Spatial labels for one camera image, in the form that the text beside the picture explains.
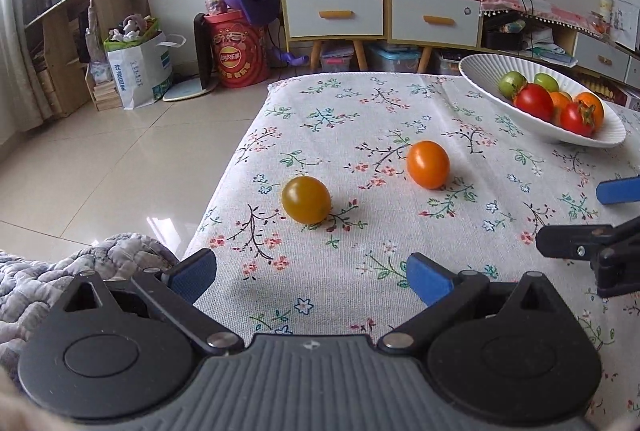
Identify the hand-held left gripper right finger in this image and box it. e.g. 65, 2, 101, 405
376, 252, 568, 354

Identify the floral tablecloth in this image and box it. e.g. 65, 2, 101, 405
182, 72, 640, 362

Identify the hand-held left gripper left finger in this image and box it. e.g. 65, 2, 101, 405
62, 248, 246, 356

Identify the red tomato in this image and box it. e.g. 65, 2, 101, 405
560, 101, 597, 138
514, 83, 556, 122

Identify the red snack bucket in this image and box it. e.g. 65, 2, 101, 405
204, 8, 271, 89

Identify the black storage bin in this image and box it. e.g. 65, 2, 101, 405
482, 18, 526, 52

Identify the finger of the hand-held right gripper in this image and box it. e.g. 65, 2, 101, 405
536, 216, 640, 268
596, 177, 640, 206

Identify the yellow cherry tomato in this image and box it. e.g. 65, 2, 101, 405
281, 176, 332, 226

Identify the dark-lid clear storage box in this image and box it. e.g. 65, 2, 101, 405
432, 48, 463, 76

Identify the low cabinet with drawers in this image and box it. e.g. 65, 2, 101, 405
480, 11, 640, 106

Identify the large mandarin orange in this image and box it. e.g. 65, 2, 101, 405
574, 92, 606, 132

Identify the light curtain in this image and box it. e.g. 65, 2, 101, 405
0, 0, 53, 124

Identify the small clear storage box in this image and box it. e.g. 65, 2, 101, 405
320, 42, 357, 72

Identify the black panel on white base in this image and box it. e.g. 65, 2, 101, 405
162, 12, 218, 102

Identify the blue-lid clear storage box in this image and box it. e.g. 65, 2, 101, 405
367, 43, 421, 74

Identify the white ribbed plate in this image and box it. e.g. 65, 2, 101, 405
458, 54, 627, 148

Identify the grey quilted blanket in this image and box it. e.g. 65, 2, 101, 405
0, 233, 180, 379

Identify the plush toy in bag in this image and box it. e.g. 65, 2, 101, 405
107, 14, 160, 42

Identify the white paper shopping bag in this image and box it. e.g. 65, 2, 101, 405
102, 31, 187, 110

